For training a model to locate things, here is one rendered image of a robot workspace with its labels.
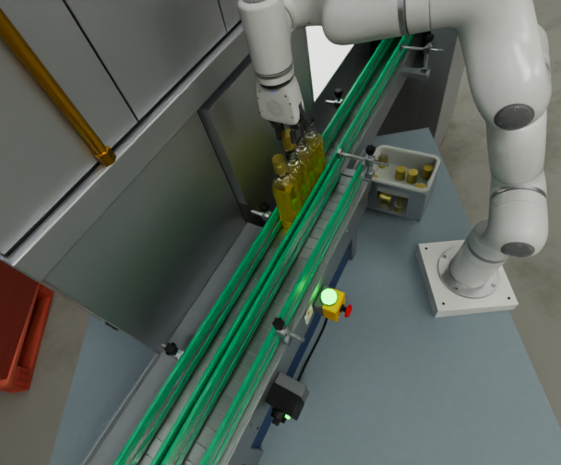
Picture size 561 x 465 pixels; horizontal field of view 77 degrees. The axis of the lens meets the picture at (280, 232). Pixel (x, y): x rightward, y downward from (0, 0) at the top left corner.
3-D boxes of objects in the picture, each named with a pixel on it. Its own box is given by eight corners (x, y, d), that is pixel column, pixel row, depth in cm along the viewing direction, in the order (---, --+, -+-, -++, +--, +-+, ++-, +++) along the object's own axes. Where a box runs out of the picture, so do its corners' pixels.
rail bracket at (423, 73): (398, 81, 158) (403, 29, 140) (436, 86, 152) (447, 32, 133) (394, 88, 156) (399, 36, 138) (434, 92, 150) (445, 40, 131)
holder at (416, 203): (364, 172, 147) (364, 143, 134) (433, 188, 136) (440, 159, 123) (348, 202, 139) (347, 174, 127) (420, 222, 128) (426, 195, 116)
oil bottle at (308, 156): (305, 187, 120) (296, 138, 102) (320, 192, 117) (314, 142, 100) (298, 200, 117) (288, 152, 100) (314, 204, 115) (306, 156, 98)
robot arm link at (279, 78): (244, 72, 75) (247, 85, 77) (280, 77, 71) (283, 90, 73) (264, 50, 78) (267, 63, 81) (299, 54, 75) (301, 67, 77)
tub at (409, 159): (377, 160, 138) (378, 143, 131) (437, 173, 129) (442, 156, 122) (361, 192, 130) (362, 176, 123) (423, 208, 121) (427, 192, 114)
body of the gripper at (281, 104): (246, 79, 77) (257, 122, 86) (287, 87, 72) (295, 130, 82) (263, 60, 80) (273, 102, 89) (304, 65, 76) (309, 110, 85)
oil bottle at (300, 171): (298, 200, 117) (288, 152, 100) (314, 205, 115) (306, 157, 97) (291, 213, 115) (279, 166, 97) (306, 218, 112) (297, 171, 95)
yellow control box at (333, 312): (325, 294, 111) (323, 283, 105) (347, 304, 108) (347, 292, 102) (316, 314, 108) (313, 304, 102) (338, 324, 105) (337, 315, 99)
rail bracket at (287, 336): (286, 331, 93) (277, 312, 82) (311, 343, 90) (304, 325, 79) (279, 345, 91) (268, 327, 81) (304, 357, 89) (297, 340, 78)
